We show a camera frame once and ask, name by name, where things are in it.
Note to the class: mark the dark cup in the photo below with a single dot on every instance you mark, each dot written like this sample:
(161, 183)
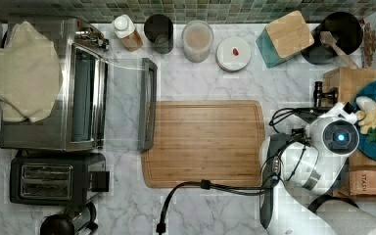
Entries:
(159, 31)

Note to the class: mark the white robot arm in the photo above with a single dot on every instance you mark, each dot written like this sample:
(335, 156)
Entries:
(300, 168)

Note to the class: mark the brown stash tea box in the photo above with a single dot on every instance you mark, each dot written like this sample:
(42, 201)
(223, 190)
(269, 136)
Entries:
(363, 182)

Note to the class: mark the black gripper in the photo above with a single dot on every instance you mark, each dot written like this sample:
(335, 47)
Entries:
(322, 94)

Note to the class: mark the clear cereal jar white lid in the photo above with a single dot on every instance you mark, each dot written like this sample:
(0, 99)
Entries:
(197, 39)

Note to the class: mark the wooden spatula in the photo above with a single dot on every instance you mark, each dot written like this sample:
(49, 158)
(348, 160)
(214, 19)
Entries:
(326, 37)

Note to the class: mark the black coffee press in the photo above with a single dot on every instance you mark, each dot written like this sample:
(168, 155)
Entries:
(72, 221)

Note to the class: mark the amber bottle white cap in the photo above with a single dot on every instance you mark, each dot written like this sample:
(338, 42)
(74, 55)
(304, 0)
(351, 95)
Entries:
(126, 31)

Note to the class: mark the white small plate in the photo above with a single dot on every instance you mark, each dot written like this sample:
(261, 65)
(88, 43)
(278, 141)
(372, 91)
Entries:
(233, 53)

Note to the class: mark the large bamboo cutting board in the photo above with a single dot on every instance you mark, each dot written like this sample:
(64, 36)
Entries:
(214, 140)

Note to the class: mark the black utensil pot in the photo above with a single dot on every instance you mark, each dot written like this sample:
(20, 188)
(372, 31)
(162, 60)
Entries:
(345, 28)

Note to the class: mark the teal box with bamboo lid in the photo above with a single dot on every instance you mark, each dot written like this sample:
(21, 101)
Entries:
(284, 39)

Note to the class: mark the black two-slot toaster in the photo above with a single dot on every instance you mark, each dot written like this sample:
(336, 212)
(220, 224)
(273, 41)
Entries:
(58, 179)

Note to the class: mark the plush banana toy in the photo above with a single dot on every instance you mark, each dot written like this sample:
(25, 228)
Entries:
(366, 115)

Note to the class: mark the beige folded cloth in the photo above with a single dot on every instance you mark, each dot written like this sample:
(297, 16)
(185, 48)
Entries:
(30, 75)

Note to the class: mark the silver toaster oven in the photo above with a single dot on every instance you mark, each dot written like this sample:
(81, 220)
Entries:
(102, 101)

